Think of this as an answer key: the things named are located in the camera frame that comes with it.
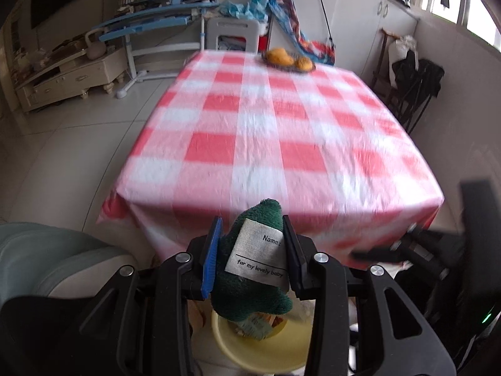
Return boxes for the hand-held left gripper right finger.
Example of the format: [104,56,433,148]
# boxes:
[282,215,457,376]

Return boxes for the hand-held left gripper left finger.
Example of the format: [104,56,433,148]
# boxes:
[78,215,225,376]

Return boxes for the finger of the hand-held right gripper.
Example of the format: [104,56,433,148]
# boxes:
[349,223,451,279]
[459,180,496,243]

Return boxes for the yellow plastic bin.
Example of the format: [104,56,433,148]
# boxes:
[211,307,314,373]

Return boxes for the pink checked tablecloth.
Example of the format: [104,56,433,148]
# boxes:
[98,49,445,271]

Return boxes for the black folding chair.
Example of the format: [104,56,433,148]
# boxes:
[385,49,446,134]

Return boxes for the white sack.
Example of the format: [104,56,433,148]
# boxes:
[388,35,419,65]

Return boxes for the wooden chair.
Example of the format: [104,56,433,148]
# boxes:
[370,28,396,98]

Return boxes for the window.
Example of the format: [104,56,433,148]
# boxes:
[419,0,501,53]

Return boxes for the cream television stand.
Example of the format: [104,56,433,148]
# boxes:
[16,45,128,113]

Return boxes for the white cabinet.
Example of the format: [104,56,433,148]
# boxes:
[266,0,419,87]

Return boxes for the white plastic stool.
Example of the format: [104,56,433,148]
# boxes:
[207,18,262,53]

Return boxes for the round kettlebell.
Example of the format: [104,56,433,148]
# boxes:
[85,31,108,60]

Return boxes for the blue study desk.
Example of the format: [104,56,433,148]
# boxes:
[85,0,222,100]

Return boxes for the blue plastic bag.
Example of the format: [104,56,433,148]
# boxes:
[221,0,271,22]

